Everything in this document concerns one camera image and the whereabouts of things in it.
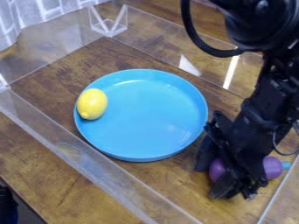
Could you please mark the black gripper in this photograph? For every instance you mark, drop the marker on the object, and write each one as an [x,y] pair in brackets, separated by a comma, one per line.
[240,142]

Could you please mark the purple toy eggplant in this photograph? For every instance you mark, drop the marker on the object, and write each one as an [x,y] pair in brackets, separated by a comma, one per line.
[273,167]

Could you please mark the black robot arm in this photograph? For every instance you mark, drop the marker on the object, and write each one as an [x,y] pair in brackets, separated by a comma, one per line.
[261,26]

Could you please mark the blue round tray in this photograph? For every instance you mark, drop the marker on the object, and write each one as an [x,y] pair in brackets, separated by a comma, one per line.
[155,115]

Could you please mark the yellow toy lemon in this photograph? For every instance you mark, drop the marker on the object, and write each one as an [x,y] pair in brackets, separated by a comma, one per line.
[92,103]

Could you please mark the white patterned curtain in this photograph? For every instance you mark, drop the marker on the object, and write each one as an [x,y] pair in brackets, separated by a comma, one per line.
[21,13]

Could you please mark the clear acrylic enclosure wall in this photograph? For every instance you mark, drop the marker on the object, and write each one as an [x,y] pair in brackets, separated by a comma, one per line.
[69,183]

